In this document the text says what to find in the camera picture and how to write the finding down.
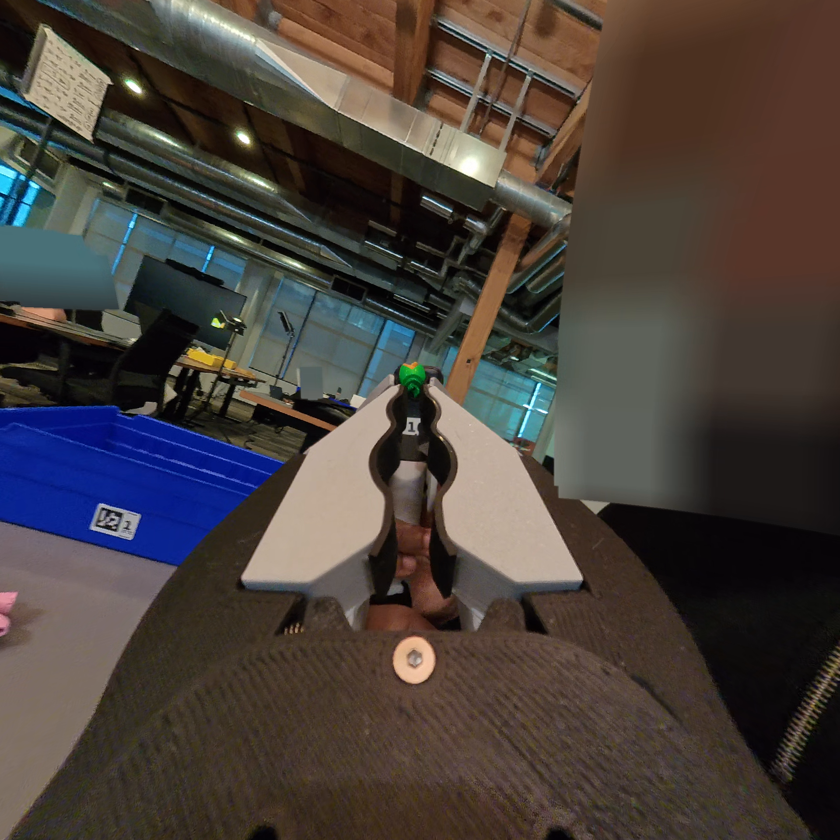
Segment wooden desk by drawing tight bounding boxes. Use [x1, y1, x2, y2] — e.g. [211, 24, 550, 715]
[239, 390, 342, 435]
[174, 357, 266, 421]
[0, 311, 140, 350]

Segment hanging white paper sign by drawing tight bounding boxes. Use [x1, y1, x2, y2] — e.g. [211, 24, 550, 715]
[21, 24, 114, 140]

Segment person's right hand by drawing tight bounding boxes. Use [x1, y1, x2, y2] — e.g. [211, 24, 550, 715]
[394, 525, 455, 602]

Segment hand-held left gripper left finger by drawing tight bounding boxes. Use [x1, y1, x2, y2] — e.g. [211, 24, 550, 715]
[241, 379, 403, 623]

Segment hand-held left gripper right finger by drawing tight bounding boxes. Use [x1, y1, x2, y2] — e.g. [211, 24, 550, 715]
[427, 379, 584, 630]

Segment black tripod stand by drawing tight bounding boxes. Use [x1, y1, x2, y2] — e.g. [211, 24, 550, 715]
[276, 310, 298, 395]

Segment blue plastic bin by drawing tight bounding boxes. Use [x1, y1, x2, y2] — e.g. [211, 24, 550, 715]
[0, 406, 284, 565]

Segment person's black jacket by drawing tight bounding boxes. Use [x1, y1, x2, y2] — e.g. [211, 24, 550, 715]
[594, 500, 840, 840]

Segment person's left hand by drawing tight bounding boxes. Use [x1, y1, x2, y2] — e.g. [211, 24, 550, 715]
[364, 602, 460, 632]

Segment silver air duct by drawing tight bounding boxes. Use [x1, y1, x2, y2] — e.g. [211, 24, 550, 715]
[147, 0, 573, 225]

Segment wooden support post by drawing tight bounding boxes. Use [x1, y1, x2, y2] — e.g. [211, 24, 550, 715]
[445, 213, 534, 406]

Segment lamp on stand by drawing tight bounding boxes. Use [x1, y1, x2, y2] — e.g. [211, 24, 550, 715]
[209, 310, 249, 427]

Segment black monitor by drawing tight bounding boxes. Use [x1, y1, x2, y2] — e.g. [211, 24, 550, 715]
[123, 256, 248, 350]

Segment black office chair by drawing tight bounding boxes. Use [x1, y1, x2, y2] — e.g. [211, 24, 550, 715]
[107, 310, 200, 417]

